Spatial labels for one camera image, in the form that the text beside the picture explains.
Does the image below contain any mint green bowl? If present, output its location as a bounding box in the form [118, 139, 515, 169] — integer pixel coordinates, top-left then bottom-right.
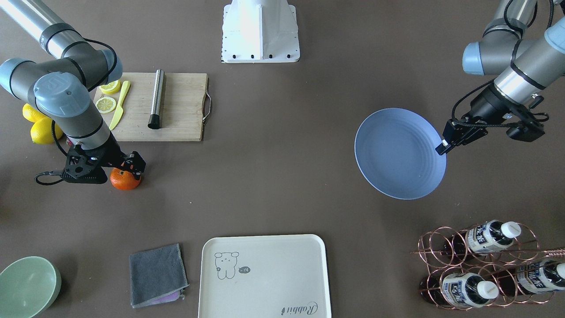
[0, 256, 62, 318]

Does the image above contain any yellow lemon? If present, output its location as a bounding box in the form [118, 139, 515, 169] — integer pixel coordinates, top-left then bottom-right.
[30, 117, 63, 144]
[22, 103, 47, 123]

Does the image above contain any steel knife sharpener rod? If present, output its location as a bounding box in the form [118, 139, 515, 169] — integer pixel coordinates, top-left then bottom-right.
[147, 69, 166, 129]

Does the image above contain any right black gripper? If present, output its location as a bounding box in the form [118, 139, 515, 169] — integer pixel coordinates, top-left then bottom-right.
[62, 132, 147, 178]

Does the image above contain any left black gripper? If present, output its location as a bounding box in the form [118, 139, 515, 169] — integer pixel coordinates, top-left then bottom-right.
[435, 84, 521, 155]

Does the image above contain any white camera pillar base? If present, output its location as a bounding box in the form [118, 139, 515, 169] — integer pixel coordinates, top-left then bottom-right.
[221, 0, 301, 63]

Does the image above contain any cream serving tray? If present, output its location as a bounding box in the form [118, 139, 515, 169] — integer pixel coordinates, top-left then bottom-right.
[198, 234, 332, 318]

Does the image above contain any blue plate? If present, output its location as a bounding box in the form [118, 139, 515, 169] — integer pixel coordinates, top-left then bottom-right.
[354, 107, 447, 201]

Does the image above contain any lemon slice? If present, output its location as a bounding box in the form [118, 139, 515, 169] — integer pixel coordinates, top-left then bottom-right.
[98, 80, 121, 95]
[94, 96, 117, 114]

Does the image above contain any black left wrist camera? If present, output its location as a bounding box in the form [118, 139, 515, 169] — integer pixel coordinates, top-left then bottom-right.
[506, 103, 545, 142]

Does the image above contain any grey folded cloth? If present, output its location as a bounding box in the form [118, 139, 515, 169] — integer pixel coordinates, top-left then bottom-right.
[129, 243, 189, 309]

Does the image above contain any copper wire bottle rack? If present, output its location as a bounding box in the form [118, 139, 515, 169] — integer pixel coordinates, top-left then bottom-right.
[414, 225, 564, 311]

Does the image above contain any orange fruit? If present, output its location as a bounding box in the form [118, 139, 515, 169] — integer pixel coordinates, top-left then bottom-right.
[109, 168, 141, 191]

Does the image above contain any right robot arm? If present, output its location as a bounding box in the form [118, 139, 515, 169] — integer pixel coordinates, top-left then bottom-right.
[0, 0, 146, 184]

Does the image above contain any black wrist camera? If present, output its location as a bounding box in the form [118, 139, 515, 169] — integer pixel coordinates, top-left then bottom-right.
[61, 170, 108, 184]
[506, 103, 545, 142]

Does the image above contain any wooden cutting board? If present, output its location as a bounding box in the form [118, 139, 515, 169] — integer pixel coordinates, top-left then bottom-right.
[113, 72, 208, 142]

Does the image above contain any yellow plastic knife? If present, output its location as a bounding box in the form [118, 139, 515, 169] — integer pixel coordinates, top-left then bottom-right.
[109, 80, 131, 130]

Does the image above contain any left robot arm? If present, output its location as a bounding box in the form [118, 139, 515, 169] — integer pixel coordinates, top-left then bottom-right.
[436, 0, 565, 155]

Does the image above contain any dark bottle white cap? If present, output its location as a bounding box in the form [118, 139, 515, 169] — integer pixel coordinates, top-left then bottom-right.
[442, 220, 521, 260]

